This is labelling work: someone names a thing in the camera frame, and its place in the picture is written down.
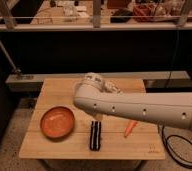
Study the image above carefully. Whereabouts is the orange ceramic bowl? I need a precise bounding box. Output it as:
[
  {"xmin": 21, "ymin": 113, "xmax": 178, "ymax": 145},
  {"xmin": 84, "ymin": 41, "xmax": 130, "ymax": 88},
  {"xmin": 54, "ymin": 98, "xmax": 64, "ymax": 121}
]
[{"xmin": 40, "ymin": 106, "xmax": 75, "ymax": 139}]

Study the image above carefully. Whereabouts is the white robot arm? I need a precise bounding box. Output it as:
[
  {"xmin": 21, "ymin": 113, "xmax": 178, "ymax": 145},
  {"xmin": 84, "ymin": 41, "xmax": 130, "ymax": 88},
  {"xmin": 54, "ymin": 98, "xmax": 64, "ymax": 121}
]
[{"xmin": 73, "ymin": 73, "xmax": 192, "ymax": 131}]

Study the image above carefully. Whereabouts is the orange carrot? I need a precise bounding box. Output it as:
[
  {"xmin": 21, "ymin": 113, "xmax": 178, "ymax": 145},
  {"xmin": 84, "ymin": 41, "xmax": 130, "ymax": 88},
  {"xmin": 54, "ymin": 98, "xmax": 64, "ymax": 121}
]
[{"xmin": 124, "ymin": 120, "xmax": 138, "ymax": 137}]

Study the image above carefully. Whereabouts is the white squeeze bottle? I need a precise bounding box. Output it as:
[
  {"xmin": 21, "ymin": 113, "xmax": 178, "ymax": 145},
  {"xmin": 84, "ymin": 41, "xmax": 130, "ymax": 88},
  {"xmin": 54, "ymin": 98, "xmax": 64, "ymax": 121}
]
[{"xmin": 105, "ymin": 81, "xmax": 121, "ymax": 93}]

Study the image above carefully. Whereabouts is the wooden table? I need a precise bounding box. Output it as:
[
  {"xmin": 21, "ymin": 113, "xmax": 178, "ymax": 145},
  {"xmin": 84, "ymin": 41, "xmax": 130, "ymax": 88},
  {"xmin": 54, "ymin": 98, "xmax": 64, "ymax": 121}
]
[{"xmin": 19, "ymin": 78, "xmax": 165, "ymax": 160}]

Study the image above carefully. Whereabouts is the diagonal metal strut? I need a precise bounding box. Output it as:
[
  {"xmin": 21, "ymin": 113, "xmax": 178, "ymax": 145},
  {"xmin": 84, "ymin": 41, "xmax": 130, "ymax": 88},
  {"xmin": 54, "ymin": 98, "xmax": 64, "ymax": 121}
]
[{"xmin": 0, "ymin": 40, "xmax": 22, "ymax": 77}]

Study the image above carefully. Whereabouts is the grey metal rail beam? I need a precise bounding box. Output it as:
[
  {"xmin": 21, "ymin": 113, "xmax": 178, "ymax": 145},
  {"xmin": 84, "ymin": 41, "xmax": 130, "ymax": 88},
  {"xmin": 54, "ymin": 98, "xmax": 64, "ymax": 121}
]
[{"xmin": 5, "ymin": 71, "xmax": 192, "ymax": 92}]

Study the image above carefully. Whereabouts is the black cable on floor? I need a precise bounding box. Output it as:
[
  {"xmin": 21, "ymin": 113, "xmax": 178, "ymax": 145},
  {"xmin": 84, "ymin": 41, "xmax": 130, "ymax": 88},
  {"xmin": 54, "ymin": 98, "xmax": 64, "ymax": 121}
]
[{"xmin": 161, "ymin": 125, "xmax": 192, "ymax": 169}]

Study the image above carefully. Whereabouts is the upper metal shelf frame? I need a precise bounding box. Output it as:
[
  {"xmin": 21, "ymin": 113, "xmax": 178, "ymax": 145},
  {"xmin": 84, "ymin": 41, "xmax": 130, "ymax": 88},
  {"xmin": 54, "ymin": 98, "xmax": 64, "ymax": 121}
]
[{"xmin": 0, "ymin": 0, "xmax": 192, "ymax": 31}]

